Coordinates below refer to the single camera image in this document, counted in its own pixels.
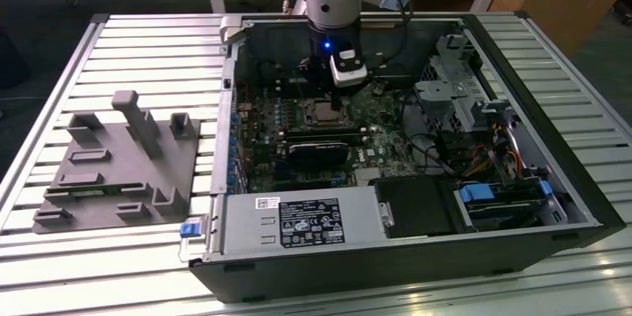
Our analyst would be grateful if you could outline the silver CPU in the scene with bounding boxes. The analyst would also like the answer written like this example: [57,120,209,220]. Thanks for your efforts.
[315,104,343,121]

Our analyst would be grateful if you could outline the metal socket cover frame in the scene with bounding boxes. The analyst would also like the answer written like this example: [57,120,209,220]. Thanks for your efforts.
[303,99,352,128]

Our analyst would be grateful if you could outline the CPU socket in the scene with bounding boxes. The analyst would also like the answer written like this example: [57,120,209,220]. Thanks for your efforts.
[301,98,353,129]

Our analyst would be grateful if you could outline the black RAM slot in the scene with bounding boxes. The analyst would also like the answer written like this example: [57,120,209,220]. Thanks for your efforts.
[284,132,369,143]
[284,127,371,135]

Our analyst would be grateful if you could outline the black graphics card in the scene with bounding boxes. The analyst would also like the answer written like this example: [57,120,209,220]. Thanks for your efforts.
[284,140,352,169]

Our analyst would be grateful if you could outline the grey metal drive cage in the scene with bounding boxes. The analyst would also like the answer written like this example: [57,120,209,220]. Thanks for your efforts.
[413,33,517,135]

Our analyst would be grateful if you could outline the green motherboard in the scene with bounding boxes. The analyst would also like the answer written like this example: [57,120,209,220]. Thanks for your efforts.
[232,78,421,195]

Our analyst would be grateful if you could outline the small silver heat sink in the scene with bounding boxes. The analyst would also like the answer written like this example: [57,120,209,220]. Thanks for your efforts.
[355,167,385,184]

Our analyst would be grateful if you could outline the black plastic shroud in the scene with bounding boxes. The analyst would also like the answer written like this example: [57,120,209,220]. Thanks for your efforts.
[372,177,465,239]

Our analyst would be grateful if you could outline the grey power supply unit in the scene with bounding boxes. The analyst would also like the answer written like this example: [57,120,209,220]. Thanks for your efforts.
[216,186,389,263]

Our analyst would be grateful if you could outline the blue disk carrier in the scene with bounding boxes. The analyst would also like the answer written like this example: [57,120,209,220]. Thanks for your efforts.
[457,181,496,206]

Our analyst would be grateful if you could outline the grey parts rack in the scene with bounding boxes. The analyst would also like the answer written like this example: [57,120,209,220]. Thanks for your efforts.
[29,89,204,235]

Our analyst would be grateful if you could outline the blue case latch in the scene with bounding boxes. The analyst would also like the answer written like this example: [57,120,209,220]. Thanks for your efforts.
[179,221,204,238]

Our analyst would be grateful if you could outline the hard disk drive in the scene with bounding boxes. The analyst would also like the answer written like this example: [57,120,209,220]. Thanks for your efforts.
[463,197,551,229]

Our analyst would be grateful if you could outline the green RAM stick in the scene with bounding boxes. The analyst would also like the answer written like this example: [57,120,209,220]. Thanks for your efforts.
[67,184,128,197]

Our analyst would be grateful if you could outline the black PC case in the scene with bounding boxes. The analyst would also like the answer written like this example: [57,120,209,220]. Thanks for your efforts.
[185,11,627,304]

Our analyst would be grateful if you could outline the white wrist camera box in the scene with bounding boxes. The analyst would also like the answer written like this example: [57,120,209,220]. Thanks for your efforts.
[329,47,371,90]

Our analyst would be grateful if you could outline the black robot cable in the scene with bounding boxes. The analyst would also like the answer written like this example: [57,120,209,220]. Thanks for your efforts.
[368,0,415,71]

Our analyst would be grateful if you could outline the black power cables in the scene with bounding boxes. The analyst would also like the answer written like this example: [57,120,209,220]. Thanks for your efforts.
[407,130,475,178]

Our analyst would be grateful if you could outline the orange yellow wire bundle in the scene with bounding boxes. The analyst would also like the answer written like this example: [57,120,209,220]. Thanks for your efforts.
[461,145,525,180]

